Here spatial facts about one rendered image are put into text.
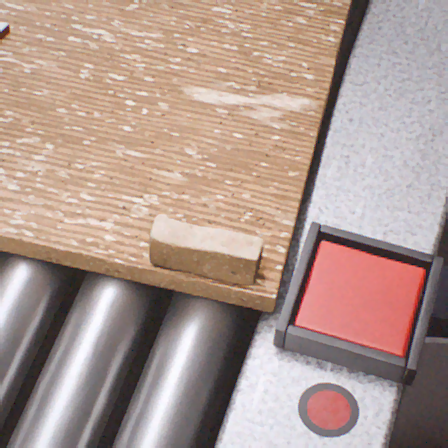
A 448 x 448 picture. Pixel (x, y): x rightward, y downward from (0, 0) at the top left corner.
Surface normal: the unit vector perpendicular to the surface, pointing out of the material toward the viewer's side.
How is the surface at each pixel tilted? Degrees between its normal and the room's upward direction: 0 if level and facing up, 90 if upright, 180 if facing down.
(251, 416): 0
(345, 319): 0
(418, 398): 87
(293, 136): 0
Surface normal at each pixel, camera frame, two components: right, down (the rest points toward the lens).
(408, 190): 0.06, -0.60
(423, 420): -0.13, 0.75
